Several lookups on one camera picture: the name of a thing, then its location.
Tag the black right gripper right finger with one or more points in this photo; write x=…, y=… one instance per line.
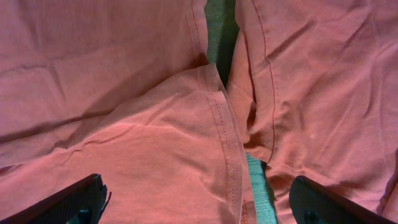
x=312, y=203

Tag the plain orange t-shirt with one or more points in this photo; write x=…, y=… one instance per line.
x=313, y=85

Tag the orange McKinney soccer t-shirt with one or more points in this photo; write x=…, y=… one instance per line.
x=122, y=89

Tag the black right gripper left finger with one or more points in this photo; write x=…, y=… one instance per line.
x=83, y=202

